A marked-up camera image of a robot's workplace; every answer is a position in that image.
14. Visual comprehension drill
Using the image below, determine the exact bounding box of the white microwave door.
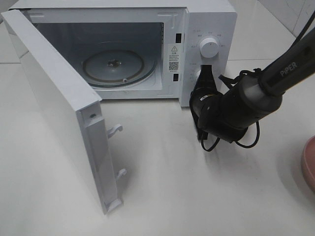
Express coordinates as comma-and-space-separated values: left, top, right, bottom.
1, 10, 126, 213

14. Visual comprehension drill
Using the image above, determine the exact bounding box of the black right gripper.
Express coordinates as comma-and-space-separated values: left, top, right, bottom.
190, 65, 246, 143

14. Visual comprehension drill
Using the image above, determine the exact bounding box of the glass turntable plate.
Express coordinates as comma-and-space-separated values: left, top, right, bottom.
68, 41, 161, 88

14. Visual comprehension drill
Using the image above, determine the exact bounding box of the white upper power knob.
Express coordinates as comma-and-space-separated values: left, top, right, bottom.
199, 37, 219, 58

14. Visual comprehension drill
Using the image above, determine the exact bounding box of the white lower timer knob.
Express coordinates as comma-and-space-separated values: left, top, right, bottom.
192, 69, 201, 86

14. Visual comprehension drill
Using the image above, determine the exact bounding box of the white microwave oven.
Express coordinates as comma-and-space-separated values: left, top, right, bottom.
2, 0, 237, 107

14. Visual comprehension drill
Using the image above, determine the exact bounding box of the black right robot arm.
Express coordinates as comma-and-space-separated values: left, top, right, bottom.
189, 30, 315, 143

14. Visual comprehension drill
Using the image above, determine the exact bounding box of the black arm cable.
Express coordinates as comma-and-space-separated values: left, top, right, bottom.
189, 0, 315, 153

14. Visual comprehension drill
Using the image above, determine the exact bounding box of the pink round plate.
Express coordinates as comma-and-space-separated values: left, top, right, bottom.
301, 136, 315, 192

